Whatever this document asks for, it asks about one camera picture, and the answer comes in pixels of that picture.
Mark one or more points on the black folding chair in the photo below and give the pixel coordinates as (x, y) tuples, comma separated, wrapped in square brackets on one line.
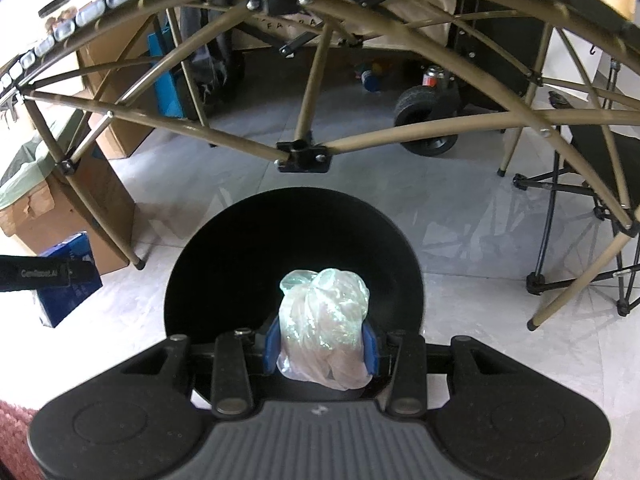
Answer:
[(585, 180)]

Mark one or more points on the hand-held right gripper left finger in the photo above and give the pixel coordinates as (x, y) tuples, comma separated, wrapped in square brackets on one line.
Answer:
[(271, 348)]

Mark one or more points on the red can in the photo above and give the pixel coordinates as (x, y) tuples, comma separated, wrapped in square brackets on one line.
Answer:
[(434, 79)]

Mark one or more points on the blue cardboard box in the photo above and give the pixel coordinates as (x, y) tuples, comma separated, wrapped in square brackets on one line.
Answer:
[(65, 305)]

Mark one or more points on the tan folding table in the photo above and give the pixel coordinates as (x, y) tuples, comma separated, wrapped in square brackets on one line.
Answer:
[(308, 100)]

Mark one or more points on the dark grey bag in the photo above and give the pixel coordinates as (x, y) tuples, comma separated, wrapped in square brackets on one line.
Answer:
[(220, 70)]

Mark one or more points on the clear plastic bag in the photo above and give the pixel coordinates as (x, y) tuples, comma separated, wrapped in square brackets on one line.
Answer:
[(325, 320)]

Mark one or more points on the clear jar black lid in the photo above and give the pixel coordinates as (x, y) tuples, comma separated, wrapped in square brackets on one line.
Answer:
[(56, 4)]

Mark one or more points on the large open cardboard box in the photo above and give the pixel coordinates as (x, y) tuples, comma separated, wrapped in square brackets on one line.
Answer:
[(125, 135)]

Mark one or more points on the blue bottle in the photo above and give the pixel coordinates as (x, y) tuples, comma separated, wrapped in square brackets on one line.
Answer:
[(372, 82)]

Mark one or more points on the black trash bin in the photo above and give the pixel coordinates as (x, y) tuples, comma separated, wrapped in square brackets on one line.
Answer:
[(225, 260)]

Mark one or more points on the cardboard box green liner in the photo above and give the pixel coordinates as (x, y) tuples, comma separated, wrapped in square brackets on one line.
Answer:
[(112, 200)]

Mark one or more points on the blue bag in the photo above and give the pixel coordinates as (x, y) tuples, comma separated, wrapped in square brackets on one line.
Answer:
[(167, 80)]

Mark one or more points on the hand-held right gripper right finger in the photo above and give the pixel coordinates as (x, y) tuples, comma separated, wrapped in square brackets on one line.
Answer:
[(371, 350)]

